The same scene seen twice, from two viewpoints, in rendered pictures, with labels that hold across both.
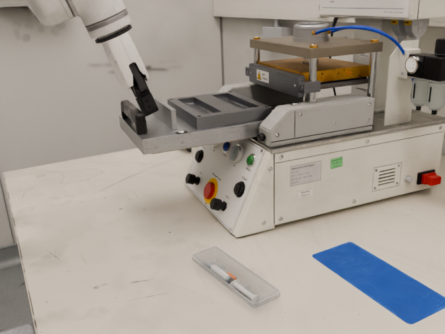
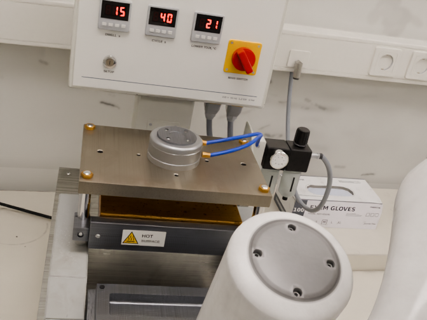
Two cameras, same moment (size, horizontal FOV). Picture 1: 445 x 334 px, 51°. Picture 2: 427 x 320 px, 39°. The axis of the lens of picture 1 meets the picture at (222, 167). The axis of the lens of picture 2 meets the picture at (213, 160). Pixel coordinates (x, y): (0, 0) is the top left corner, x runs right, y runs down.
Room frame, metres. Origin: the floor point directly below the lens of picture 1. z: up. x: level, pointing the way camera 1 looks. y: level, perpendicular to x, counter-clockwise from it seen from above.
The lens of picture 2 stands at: (0.92, 0.57, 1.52)
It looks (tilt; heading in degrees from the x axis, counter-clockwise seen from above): 27 degrees down; 278
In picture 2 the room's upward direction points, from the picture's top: 12 degrees clockwise
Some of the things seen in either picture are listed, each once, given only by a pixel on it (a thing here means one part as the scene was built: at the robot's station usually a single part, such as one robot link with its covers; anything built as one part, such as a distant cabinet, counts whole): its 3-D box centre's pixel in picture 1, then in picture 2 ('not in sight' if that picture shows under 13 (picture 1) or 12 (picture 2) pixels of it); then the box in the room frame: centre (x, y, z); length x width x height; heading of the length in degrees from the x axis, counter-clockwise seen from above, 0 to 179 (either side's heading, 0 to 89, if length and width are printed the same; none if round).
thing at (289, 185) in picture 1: (309, 156); not in sight; (1.07, -0.21, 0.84); 0.53 x 0.37 x 0.17; 112
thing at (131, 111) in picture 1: (132, 116); not in sight; (0.93, 0.18, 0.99); 0.15 x 0.02 x 0.04; 22
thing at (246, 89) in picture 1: (257, 96); (68, 258); (1.19, -0.10, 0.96); 0.25 x 0.05 x 0.07; 112
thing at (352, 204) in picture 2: not in sight; (327, 201); (0.80, -0.73, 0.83); 0.23 x 0.12 x 0.07; 25
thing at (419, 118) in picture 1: (320, 116); (155, 243); (1.10, -0.24, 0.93); 0.46 x 0.35 x 0.01; 112
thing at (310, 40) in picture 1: (327, 52); (181, 164); (1.08, -0.25, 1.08); 0.31 x 0.24 x 0.13; 22
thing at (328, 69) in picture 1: (312, 60); (174, 183); (1.08, -0.22, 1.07); 0.22 x 0.17 x 0.10; 22
